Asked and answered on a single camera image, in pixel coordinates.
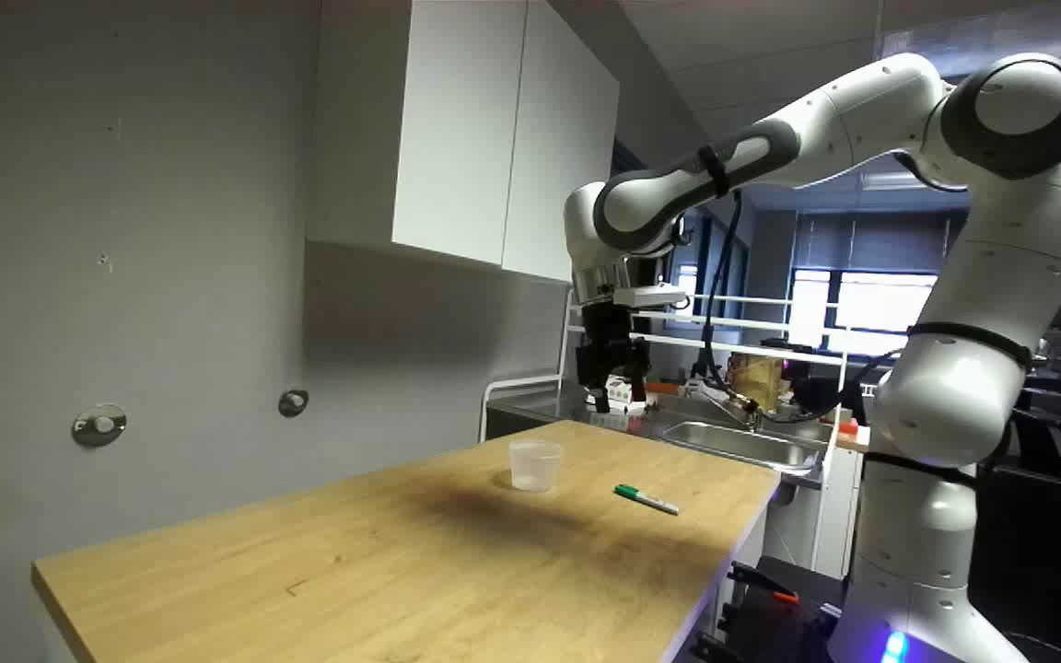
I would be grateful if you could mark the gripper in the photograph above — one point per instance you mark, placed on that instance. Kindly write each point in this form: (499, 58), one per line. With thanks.
(608, 333)

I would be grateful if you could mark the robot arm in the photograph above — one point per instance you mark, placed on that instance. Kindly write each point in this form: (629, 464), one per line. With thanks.
(954, 387)

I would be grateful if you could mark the clear plastic cup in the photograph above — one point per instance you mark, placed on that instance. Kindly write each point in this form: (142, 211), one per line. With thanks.
(535, 466)

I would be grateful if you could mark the green and white pen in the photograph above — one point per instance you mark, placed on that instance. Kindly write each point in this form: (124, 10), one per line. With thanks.
(646, 499)

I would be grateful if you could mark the small white box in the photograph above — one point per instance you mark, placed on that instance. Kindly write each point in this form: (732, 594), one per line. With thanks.
(620, 390)

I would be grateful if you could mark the sink tap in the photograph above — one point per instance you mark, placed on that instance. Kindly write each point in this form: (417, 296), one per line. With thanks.
(735, 405)

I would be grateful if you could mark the yellow bag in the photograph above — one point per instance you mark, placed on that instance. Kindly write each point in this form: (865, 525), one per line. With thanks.
(756, 379)

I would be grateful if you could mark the steel sink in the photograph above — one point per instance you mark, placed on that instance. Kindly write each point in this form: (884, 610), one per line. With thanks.
(742, 444)

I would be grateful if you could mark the white sink cabinet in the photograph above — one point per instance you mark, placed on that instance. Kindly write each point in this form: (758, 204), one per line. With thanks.
(816, 516)

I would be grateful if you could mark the black and orange clamp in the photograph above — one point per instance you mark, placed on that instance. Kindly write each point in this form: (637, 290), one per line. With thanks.
(765, 586)

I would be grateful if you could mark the window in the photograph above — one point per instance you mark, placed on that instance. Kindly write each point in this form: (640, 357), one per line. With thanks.
(876, 308)

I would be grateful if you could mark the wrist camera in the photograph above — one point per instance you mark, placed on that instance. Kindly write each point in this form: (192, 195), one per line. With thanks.
(652, 296)

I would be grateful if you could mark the white wall cabinet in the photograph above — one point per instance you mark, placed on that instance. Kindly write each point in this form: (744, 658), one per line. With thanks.
(457, 129)

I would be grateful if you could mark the round metal wall fitting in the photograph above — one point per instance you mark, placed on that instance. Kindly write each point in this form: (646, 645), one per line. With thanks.
(99, 424)
(293, 402)

